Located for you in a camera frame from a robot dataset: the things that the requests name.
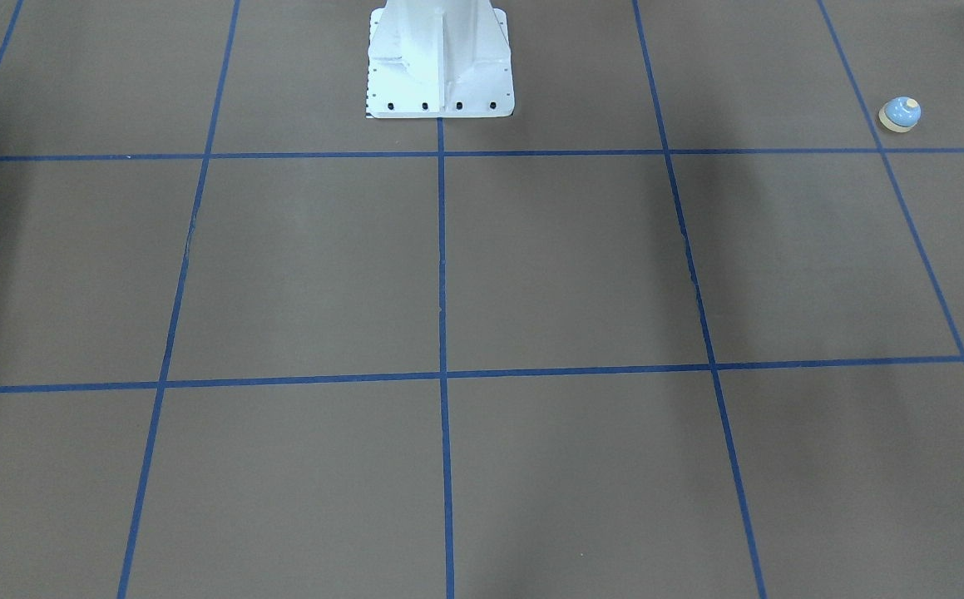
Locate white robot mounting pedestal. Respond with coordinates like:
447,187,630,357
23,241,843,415
365,1,516,119

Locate brown paper table mat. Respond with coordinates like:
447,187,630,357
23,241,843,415
0,1,964,598

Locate blue and cream call bell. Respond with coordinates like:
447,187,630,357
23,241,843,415
877,97,922,133

